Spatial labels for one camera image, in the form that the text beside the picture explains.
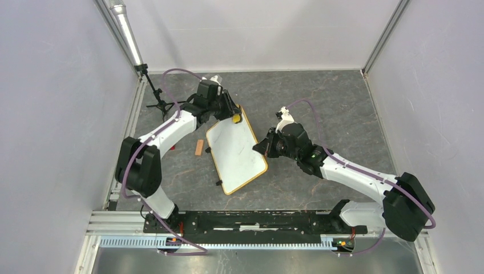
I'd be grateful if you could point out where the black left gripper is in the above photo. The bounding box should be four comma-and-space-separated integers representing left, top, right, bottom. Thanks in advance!
208, 90, 242, 122

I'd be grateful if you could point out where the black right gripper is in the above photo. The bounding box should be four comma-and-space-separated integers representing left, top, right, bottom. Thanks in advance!
253, 128, 299, 162

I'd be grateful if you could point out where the yellow whiteboard eraser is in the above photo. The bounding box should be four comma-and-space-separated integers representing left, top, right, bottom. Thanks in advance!
232, 114, 242, 124

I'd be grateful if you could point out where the yellow framed whiteboard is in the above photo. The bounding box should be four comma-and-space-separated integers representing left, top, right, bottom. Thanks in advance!
205, 108, 268, 195

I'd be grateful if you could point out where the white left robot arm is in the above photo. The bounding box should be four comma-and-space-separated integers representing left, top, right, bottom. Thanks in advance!
115, 79, 243, 233

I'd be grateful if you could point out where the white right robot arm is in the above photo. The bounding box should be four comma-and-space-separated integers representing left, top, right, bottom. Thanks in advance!
252, 123, 436, 241

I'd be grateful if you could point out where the orange wooden block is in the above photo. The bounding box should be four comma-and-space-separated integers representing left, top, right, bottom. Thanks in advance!
195, 139, 204, 156

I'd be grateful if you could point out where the black microphone tripod stand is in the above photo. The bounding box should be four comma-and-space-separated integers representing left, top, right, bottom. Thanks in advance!
134, 63, 175, 120

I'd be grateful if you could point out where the silver microphone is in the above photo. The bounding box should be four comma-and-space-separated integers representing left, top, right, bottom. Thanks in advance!
110, 0, 144, 67

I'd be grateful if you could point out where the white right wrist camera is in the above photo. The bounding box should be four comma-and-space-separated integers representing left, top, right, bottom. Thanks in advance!
276, 107, 295, 131

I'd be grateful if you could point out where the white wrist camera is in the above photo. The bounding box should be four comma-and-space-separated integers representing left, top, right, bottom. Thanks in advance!
201, 74, 223, 86
276, 107, 295, 131

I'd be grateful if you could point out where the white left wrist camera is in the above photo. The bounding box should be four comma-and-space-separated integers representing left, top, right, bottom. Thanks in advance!
201, 74, 223, 86

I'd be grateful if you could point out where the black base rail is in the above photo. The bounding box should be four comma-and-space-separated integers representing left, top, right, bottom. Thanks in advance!
143, 210, 368, 244

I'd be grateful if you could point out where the perforated cable duct strip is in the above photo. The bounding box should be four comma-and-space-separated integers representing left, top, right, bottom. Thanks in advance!
99, 236, 341, 251

